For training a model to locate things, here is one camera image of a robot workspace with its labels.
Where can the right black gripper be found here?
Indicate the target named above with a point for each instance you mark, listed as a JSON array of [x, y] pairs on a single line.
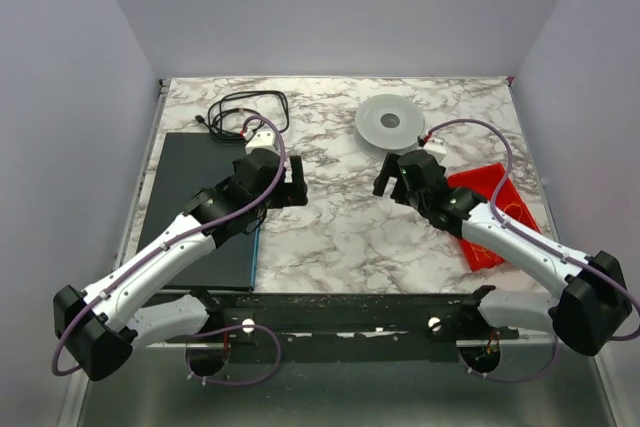
[[396, 179]]

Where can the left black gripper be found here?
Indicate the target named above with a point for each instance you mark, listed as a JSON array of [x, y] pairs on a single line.
[[289, 189]]

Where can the grey plastic cable spool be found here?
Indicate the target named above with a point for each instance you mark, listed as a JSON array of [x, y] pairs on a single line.
[[387, 124]]

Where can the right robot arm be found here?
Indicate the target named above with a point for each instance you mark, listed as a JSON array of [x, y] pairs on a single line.
[[584, 303]]

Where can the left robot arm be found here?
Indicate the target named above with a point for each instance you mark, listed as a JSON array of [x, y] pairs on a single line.
[[102, 324]]

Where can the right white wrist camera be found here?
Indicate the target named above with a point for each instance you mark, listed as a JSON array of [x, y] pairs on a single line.
[[433, 147]]

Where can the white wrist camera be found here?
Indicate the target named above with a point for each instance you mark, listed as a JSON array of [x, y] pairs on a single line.
[[262, 139], [433, 147]]

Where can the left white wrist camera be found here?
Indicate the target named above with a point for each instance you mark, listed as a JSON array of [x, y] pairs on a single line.
[[262, 139]]

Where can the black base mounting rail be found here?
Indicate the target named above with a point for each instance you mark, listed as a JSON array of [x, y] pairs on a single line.
[[258, 328]]

